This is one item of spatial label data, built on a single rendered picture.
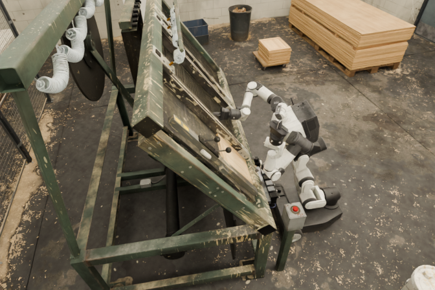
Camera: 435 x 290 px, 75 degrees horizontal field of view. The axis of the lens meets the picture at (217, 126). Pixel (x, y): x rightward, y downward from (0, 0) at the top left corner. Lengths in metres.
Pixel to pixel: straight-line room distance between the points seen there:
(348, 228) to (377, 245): 0.27
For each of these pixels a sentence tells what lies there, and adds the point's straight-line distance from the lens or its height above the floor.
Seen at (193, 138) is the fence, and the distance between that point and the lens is 1.65.
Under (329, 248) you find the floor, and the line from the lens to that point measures 3.11.
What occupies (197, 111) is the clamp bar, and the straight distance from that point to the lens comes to 1.98.
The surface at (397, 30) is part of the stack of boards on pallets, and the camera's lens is 5.71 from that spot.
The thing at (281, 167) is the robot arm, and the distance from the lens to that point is 2.00.
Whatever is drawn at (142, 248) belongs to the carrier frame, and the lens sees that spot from 2.15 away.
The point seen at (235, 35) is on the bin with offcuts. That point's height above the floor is 0.14.
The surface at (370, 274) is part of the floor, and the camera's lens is 3.13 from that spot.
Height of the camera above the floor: 2.66
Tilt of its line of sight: 41 degrees down
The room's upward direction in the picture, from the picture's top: 2 degrees counter-clockwise
